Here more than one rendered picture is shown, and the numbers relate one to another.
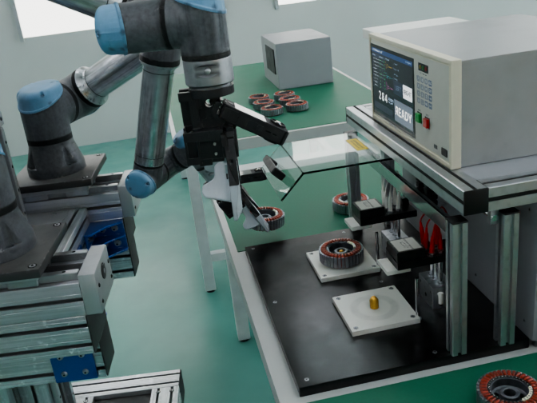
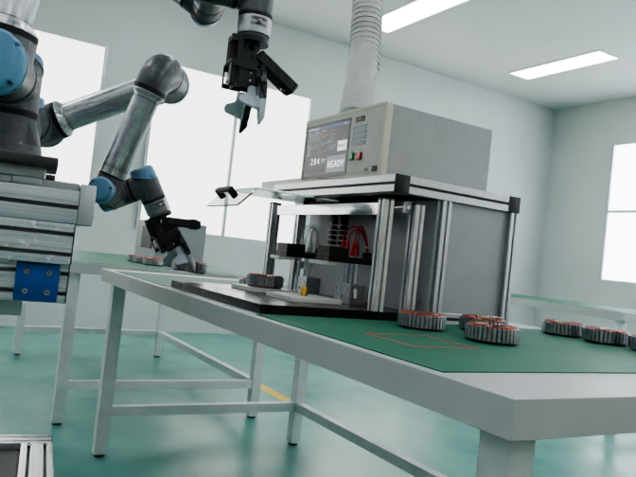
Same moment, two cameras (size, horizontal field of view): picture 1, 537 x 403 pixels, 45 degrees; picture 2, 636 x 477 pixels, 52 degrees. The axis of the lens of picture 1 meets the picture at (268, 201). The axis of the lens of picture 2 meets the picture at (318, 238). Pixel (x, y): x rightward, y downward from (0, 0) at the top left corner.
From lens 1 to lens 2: 0.88 m
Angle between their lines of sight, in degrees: 32
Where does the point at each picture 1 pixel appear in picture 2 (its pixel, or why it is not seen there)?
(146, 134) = (121, 147)
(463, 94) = (392, 127)
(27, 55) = not seen: outside the picture
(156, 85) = (143, 107)
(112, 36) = not seen: outside the picture
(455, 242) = (385, 213)
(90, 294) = (87, 204)
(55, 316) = (46, 218)
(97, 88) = (71, 117)
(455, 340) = (377, 296)
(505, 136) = (413, 166)
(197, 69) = (253, 18)
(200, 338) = not seen: hidden behind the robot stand
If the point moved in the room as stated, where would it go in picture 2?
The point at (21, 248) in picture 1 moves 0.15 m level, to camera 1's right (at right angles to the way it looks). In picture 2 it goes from (35, 150) to (107, 162)
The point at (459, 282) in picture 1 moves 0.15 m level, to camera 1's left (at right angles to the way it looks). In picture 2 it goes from (383, 249) to (328, 242)
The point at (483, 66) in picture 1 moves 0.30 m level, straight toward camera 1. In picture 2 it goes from (405, 113) to (429, 83)
